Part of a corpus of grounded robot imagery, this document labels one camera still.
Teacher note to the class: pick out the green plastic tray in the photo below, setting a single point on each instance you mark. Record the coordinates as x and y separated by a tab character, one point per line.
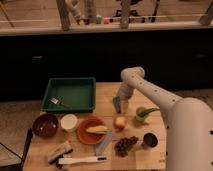
78	93

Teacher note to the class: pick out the dark grapes bunch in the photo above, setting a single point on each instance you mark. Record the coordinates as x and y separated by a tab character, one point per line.
124	145

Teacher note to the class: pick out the yellow corn cob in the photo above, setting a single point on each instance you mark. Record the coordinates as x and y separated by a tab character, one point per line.
100	129

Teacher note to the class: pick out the wooden folding table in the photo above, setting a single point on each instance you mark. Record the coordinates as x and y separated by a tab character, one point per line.
138	159

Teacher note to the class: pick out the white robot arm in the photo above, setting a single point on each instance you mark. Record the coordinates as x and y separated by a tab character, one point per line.
188	121

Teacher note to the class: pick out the blue sponge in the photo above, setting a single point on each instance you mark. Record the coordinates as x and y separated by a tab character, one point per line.
117	104

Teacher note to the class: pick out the dark red bowl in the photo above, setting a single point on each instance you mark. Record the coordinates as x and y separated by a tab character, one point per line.
45	126

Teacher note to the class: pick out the yellow red apple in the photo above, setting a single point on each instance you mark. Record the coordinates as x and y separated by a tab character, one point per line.
120	123

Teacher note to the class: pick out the silver fork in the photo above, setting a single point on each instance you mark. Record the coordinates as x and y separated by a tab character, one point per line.
58	102

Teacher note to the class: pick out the white toothbrush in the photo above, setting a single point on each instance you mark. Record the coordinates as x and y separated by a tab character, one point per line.
91	159

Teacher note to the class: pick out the white cup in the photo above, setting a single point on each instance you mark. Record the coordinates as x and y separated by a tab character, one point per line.
69	122

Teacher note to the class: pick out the orange plate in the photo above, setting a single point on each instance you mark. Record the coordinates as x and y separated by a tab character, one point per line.
89	138

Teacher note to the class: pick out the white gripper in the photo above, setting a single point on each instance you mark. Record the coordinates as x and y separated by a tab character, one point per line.
125	92

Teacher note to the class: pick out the green cup with leaf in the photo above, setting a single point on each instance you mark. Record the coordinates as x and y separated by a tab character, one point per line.
142	113

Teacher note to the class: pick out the dark metal mug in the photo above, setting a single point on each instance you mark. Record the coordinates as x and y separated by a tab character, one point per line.
149	141

